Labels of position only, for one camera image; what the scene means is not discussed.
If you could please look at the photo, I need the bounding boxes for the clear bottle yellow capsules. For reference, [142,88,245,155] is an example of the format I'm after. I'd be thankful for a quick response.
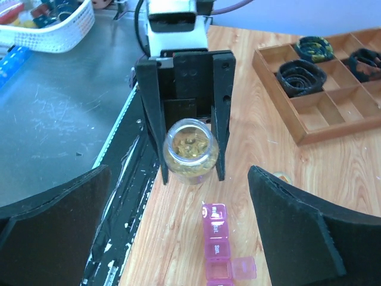
[163,118,219,185]

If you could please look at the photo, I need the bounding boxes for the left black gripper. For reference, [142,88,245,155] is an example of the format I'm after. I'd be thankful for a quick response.
[136,50,236,184]

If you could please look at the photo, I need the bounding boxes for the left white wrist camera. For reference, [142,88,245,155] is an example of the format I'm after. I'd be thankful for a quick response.
[146,0,214,58]

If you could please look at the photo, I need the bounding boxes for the black coiled cable middle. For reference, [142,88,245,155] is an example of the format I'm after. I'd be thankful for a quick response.
[347,48,381,83]

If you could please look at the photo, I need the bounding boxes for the gold bottle lid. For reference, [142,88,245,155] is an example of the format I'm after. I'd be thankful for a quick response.
[273,172,292,184]

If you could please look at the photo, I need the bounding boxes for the pink weekly pill organizer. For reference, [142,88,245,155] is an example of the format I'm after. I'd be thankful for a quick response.
[202,203,257,285]

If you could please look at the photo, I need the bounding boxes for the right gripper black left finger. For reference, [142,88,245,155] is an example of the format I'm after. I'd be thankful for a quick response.
[1,165,111,285]

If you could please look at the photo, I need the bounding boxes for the black coiled cable bottom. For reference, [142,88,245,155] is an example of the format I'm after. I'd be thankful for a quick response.
[276,58,327,98]

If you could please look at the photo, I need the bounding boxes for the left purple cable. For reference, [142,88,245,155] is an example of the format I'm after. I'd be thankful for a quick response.
[213,0,257,15]

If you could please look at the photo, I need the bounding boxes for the black green coiled cable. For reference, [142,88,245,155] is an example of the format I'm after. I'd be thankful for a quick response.
[293,35,335,64]

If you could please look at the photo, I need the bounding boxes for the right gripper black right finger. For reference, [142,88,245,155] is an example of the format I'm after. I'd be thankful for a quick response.
[248,166,380,285]

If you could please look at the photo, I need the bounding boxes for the wooden compartment tray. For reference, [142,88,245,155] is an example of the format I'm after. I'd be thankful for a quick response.
[252,28,380,145]

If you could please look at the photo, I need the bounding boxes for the white plastic basket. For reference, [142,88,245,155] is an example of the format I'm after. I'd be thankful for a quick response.
[1,1,95,54]

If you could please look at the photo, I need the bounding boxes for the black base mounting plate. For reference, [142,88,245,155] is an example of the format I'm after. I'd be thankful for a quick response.
[81,86,159,285]

